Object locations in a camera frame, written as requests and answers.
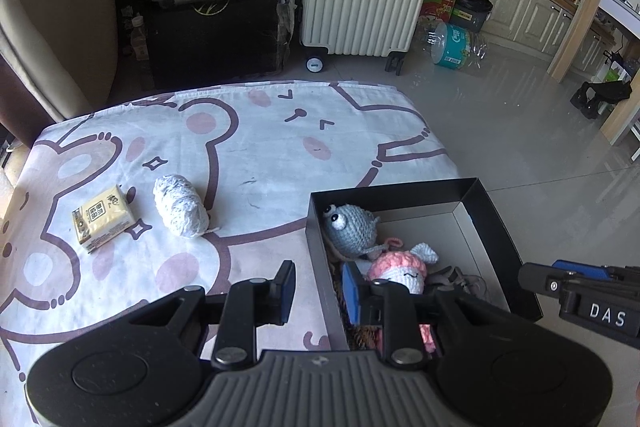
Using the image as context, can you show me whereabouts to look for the pink white crochet bunny doll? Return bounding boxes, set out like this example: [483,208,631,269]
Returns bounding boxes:
[366,235,441,356]

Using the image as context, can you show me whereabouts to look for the grey crochet animal toy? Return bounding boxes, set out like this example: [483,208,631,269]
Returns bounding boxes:
[322,204,386,260]

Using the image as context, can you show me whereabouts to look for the white yarn ball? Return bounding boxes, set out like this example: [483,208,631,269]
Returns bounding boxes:
[153,174,209,239]

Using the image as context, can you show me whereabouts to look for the yellow tissue pack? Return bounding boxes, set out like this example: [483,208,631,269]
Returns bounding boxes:
[72,185,134,254]

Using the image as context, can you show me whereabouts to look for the person's right hand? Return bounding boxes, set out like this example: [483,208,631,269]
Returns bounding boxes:
[634,383,640,427]

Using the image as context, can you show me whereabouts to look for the black cardboard box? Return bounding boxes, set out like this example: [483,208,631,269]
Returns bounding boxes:
[306,178,542,350]

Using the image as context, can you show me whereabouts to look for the bear pattern bed sheet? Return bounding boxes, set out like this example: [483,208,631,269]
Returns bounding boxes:
[1,81,458,426]

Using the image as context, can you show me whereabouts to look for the black step stool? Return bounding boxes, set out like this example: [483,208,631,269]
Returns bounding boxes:
[570,80,632,119]

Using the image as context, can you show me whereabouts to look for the large clear water bottle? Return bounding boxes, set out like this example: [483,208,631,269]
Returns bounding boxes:
[416,20,487,70]

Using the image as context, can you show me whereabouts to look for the cream kitchen cabinets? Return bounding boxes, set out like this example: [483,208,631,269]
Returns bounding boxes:
[434,0,601,73]

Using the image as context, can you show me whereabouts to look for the wooden white table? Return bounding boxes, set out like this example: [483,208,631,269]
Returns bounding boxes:
[547,0,639,145]

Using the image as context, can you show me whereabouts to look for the black trash bin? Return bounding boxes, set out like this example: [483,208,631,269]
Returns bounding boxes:
[449,0,494,32]

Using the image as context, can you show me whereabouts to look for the brown curtain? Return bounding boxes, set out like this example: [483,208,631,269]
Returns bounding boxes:
[1,0,92,146]

